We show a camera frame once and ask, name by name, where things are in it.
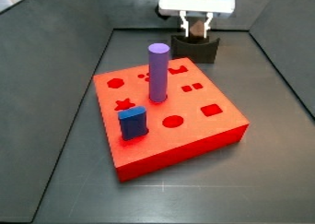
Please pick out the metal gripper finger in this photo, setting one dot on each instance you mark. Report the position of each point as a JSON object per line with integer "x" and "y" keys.
{"x": 208, "y": 24}
{"x": 185, "y": 24}

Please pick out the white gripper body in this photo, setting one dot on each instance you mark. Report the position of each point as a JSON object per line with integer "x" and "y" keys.
{"x": 221, "y": 7}

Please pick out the black curved fixture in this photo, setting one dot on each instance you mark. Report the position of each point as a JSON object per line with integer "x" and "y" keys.
{"x": 200, "y": 49}

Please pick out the purple cylinder peg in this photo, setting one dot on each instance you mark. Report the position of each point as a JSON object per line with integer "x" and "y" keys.
{"x": 158, "y": 71}

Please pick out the red shape sorter block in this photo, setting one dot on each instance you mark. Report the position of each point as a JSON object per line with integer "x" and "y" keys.
{"x": 193, "y": 123}

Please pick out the blue rounded block peg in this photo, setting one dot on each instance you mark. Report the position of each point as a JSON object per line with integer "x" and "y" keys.
{"x": 133, "y": 121}

